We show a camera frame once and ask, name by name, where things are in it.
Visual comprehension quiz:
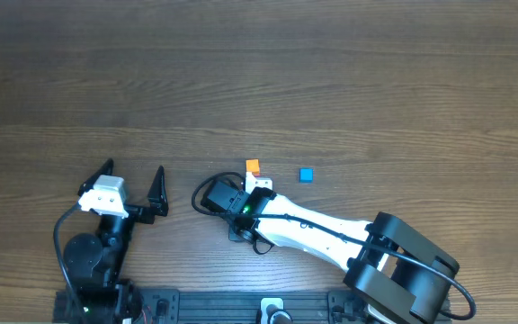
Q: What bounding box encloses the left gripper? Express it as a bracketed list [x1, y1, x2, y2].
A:
[76, 157, 171, 225]

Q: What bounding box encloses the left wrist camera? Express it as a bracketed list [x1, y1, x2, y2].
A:
[77, 175, 130, 220]

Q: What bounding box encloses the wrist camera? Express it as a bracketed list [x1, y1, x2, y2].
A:
[77, 175, 130, 220]
[245, 173, 274, 193]

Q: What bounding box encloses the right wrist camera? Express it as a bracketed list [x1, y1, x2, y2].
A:
[245, 173, 274, 193]

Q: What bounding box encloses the mounting rail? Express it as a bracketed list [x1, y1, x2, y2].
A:
[53, 287, 452, 324]

